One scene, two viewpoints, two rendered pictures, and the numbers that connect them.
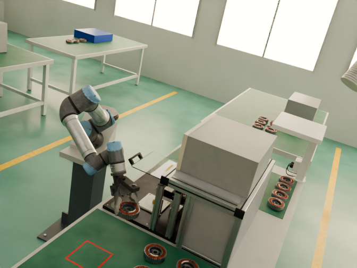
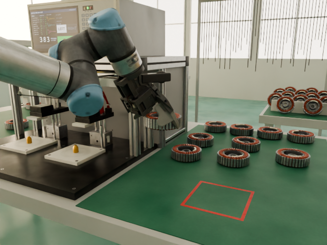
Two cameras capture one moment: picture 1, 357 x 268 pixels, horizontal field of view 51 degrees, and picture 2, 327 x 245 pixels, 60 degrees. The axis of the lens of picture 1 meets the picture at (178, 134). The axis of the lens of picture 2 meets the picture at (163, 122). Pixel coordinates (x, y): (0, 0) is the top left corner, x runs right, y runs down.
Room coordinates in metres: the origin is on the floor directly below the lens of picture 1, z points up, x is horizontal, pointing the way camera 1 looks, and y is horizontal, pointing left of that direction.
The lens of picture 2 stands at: (1.43, 0.99, 1.13)
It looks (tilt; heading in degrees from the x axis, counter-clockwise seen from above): 14 degrees down; 275
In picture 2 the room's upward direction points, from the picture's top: straight up
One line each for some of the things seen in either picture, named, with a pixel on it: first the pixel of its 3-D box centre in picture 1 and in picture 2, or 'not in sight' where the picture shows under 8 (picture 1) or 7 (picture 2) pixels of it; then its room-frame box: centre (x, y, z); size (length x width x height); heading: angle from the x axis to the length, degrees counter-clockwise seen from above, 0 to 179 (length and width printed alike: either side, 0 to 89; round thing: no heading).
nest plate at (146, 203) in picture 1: (153, 203); (76, 153); (1.84, 0.05, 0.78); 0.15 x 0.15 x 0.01; 69
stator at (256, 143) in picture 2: not in sight; (245, 144); (1.20, -0.14, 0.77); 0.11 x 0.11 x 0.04
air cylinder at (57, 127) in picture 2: not in sight; (57, 130); (2.01, -0.17, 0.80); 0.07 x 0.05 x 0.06; 159
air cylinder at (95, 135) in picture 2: (176, 211); (100, 137); (1.79, -0.08, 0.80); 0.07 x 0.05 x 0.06; 159
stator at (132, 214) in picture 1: (128, 210); (162, 120); (1.51, 0.16, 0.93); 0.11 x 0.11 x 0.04
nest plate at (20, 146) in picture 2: not in sight; (29, 144); (2.06, -0.03, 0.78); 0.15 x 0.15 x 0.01; 69
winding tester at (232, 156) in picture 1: (228, 151); (101, 32); (1.82, -0.29, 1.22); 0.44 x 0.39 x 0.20; 159
